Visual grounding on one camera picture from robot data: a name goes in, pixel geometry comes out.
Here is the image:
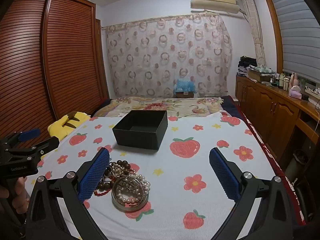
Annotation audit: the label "white power strip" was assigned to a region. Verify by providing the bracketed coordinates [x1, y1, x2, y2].
[304, 86, 320, 97]

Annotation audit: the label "brown slatted wardrobe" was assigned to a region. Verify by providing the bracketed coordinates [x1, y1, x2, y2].
[0, 0, 109, 145]

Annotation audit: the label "yellow plush toy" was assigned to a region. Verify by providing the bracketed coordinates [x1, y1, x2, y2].
[47, 110, 90, 140]

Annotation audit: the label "silver chain bracelet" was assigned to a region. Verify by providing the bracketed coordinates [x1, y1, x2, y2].
[110, 162, 151, 205]

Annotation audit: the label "strawberry print blanket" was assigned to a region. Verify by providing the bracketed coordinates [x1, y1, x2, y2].
[24, 112, 285, 240]

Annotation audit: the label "thin white cable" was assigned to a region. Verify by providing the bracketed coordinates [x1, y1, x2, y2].
[309, 100, 320, 150]

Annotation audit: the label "beige tied curtain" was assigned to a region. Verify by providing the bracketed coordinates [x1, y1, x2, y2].
[239, 0, 267, 68]

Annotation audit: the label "dark trash bin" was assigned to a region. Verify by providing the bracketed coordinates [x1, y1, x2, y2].
[285, 149, 312, 180]

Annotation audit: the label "grey window blind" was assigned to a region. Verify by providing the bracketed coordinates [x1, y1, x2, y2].
[265, 0, 320, 84]

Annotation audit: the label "person's left hand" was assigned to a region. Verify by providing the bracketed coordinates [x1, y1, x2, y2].
[0, 176, 28, 214]

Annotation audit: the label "blue plastic bag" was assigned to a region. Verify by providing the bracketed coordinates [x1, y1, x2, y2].
[174, 78, 197, 93]

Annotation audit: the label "circle patterned curtain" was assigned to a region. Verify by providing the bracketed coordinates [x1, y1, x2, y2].
[104, 14, 233, 98]

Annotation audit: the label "stack of folded clothes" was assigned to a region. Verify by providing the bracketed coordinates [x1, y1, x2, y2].
[237, 56, 257, 77]

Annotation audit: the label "black jewelry box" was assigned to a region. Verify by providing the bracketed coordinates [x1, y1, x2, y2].
[112, 110, 168, 151]

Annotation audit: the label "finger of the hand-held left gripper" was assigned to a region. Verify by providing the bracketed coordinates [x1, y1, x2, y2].
[4, 136, 60, 160]
[0, 128, 41, 150]

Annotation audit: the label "red patterned bed cover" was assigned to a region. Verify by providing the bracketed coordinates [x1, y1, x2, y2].
[235, 105, 306, 226]

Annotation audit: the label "pale jade bangle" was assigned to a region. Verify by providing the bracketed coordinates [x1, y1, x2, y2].
[111, 176, 150, 208]

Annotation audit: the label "wooden cabinet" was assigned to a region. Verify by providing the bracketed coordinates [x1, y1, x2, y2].
[235, 75, 320, 160]

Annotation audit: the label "pink tissue box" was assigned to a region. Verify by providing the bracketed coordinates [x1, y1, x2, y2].
[288, 86, 302, 98]

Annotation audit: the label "floral blanket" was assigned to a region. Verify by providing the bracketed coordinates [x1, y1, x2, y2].
[94, 96, 224, 118]

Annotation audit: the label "white air conditioner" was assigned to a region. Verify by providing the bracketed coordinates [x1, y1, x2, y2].
[190, 0, 240, 13]

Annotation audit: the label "cardboard box with cloth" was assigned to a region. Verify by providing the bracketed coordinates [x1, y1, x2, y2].
[247, 65, 273, 82]

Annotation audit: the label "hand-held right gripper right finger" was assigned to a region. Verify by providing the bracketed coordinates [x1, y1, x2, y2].
[209, 147, 300, 240]

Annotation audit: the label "navy bed sheet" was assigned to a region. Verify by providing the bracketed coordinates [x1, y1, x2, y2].
[222, 95, 241, 113]

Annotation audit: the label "wooden window frame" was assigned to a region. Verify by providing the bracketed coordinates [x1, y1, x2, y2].
[261, 0, 288, 74]

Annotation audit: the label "row of cosmetic bottles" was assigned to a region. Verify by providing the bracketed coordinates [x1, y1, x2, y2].
[271, 71, 292, 89]

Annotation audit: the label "brown wooden bead bracelet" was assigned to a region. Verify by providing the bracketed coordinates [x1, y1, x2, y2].
[96, 160, 137, 192]

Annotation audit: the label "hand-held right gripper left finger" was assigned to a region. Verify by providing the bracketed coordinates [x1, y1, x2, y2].
[26, 147, 112, 240]

